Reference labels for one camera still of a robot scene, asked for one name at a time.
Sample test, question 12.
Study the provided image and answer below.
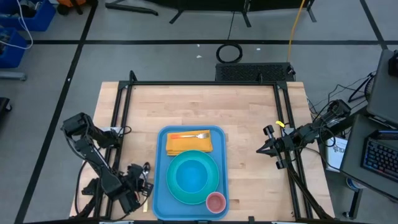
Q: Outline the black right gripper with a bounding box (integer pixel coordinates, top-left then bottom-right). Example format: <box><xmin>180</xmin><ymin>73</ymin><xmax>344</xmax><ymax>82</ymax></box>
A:
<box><xmin>256</xmin><ymin>124</ymin><xmax>301</xmax><ymax>170</ymax></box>

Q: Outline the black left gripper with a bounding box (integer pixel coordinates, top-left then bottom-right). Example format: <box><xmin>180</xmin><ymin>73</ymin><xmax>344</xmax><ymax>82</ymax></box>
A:
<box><xmin>124</xmin><ymin>164</ymin><xmax>155</xmax><ymax>203</ymax></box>

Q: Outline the blue plastic bowl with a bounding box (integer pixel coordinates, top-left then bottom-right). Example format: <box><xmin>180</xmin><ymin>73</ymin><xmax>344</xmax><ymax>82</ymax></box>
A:
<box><xmin>174</xmin><ymin>157</ymin><xmax>211</xmax><ymax>195</ymax></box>

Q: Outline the yellow cloth napkin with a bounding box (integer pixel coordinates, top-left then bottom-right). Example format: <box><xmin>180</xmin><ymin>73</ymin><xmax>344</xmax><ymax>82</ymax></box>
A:
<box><xmin>165</xmin><ymin>129</ymin><xmax>214</xmax><ymax>156</ymax></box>

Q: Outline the orange-handled metal fork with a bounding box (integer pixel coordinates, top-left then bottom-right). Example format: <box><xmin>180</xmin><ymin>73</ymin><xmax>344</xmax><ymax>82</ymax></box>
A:
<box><xmin>170</xmin><ymin>132</ymin><xmax>210</xmax><ymax>140</ymax></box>

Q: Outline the blue plastic tray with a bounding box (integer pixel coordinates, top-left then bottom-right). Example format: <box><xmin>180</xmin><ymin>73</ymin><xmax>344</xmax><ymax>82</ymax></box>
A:
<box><xmin>151</xmin><ymin>124</ymin><xmax>230</xmax><ymax>222</ymax></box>

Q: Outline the teal round plate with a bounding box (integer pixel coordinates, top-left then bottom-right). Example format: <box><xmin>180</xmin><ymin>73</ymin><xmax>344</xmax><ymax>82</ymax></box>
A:
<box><xmin>165</xmin><ymin>149</ymin><xmax>220</xmax><ymax>205</ymax></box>

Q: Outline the white printed paper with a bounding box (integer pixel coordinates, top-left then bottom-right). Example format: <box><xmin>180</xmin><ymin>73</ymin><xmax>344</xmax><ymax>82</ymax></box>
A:
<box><xmin>325</xmin><ymin>136</ymin><xmax>348</xmax><ymax>172</ymax></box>

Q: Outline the pink plastic cup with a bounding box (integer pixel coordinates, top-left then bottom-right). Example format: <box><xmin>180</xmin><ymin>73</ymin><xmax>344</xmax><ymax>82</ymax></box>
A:
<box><xmin>205</xmin><ymin>191</ymin><xmax>227</xmax><ymax>214</ymax></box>

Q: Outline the black perforated case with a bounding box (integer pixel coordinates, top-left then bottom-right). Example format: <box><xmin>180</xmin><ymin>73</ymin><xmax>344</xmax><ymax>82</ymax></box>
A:
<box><xmin>215</xmin><ymin>62</ymin><xmax>295</xmax><ymax>82</ymax></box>

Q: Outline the dark grey desk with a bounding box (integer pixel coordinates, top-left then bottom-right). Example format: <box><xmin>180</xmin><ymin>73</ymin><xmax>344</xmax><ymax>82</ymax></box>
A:
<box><xmin>339</xmin><ymin>113</ymin><xmax>398</xmax><ymax>202</ymax></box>

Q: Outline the blue white tape roll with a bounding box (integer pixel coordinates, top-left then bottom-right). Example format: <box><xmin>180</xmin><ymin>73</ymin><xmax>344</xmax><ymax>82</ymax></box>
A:
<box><xmin>345</xmin><ymin>177</ymin><xmax>367</xmax><ymax>191</ymax></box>

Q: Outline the backlit black keyboard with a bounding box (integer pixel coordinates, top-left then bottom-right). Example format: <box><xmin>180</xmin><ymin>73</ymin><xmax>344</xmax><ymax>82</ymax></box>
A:
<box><xmin>360</xmin><ymin>136</ymin><xmax>398</xmax><ymax>184</ymax></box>

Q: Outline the light grey desk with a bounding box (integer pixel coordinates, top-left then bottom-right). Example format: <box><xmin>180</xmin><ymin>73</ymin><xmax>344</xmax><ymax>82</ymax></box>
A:
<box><xmin>366</xmin><ymin>49</ymin><xmax>398</xmax><ymax>128</ymax></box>

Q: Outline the black partition stand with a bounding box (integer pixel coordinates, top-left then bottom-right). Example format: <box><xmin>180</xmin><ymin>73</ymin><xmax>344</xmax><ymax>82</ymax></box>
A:
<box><xmin>146</xmin><ymin>0</ymin><xmax>317</xmax><ymax>28</ymax></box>

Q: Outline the black desktop device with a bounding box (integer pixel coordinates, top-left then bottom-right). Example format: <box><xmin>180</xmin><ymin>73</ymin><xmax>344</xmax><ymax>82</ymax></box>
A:
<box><xmin>387</xmin><ymin>49</ymin><xmax>398</xmax><ymax>78</ymax></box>

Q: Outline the grey metal bar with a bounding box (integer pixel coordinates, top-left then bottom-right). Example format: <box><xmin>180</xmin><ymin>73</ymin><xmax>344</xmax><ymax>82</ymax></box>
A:
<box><xmin>0</xmin><ymin>71</ymin><xmax>27</xmax><ymax>82</ymax></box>

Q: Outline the black bar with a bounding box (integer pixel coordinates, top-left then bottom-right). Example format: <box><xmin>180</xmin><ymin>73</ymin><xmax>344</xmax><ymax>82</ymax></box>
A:
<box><xmin>104</xmin><ymin>2</ymin><xmax>159</xmax><ymax>17</ymax></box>

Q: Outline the small blue storage bin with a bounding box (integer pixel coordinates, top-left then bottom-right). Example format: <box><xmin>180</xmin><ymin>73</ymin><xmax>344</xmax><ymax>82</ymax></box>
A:
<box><xmin>0</xmin><ymin>27</ymin><xmax>29</xmax><ymax>69</ymax></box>

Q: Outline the large blue storage bin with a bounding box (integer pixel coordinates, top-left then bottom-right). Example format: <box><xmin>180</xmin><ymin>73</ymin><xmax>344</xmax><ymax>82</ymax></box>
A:
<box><xmin>0</xmin><ymin>0</ymin><xmax>57</xmax><ymax>32</ymax></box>

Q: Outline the orange and black tool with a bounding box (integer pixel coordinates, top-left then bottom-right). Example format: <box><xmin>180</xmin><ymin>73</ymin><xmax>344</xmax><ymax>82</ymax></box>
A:
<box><xmin>57</xmin><ymin>0</ymin><xmax>96</xmax><ymax>16</ymax></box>

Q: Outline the orange-handled metal spoon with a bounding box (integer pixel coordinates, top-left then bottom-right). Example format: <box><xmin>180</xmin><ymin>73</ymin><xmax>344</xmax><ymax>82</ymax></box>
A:
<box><xmin>142</xmin><ymin>161</ymin><xmax>152</xmax><ymax>181</ymax></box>

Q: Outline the black floor bracket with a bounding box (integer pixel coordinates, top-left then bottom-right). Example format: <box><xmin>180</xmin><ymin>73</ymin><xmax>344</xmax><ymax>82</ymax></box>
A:
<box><xmin>81</xmin><ymin>177</ymin><xmax>100</xmax><ymax>196</ymax></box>

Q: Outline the coiled black cable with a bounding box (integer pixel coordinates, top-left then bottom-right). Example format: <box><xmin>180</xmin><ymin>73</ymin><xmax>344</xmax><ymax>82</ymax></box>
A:
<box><xmin>215</xmin><ymin>42</ymin><xmax>244</xmax><ymax>65</ymax></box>

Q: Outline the yellow cable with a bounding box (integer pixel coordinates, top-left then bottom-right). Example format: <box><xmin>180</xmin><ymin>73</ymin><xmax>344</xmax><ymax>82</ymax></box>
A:
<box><xmin>286</xmin><ymin>0</ymin><xmax>307</xmax><ymax>63</ymax></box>

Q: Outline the white cable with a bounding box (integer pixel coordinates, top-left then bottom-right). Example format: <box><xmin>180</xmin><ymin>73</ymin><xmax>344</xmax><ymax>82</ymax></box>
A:
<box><xmin>0</xmin><ymin>0</ymin><xmax>34</xmax><ymax>50</ymax></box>

